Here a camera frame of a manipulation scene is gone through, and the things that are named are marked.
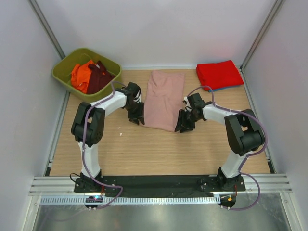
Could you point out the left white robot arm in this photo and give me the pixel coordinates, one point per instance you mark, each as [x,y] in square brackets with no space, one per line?
[88,127]

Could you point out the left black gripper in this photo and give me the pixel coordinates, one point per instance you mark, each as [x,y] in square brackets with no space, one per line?
[138,115]

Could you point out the orange t shirt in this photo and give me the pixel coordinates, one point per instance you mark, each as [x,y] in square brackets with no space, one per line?
[80,76]

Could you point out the maroon t shirt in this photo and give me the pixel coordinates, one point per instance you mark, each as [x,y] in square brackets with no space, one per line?
[99,77]

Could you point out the green plastic bin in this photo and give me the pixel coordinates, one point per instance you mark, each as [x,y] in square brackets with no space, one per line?
[62,72]

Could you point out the folded red t shirt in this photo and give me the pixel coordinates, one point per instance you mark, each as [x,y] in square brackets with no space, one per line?
[218,75]

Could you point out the slotted cable duct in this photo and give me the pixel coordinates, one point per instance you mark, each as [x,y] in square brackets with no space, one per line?
[96,200]

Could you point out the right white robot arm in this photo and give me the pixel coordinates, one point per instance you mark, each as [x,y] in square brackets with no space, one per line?
[244,133]

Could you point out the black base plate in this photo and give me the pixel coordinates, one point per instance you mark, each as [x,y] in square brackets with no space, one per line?
[160,186]

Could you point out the left aluminium corner post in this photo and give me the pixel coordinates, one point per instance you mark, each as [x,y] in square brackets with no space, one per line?
[48,30]

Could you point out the aluminium frame rail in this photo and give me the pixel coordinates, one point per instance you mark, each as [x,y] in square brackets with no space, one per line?
[268,183]

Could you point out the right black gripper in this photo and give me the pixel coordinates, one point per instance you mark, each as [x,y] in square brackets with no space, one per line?
[186,126]

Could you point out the folded blue t shirt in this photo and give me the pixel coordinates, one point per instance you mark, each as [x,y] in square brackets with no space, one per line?
[223,88]

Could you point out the aluminium corner post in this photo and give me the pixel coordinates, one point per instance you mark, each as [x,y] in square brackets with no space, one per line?
[261,33]
[48,30]

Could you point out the right aluminium corner post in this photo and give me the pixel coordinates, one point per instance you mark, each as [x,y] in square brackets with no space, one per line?
[261,33]

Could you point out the pink t shirt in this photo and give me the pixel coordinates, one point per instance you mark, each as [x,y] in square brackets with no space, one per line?
[163,100]

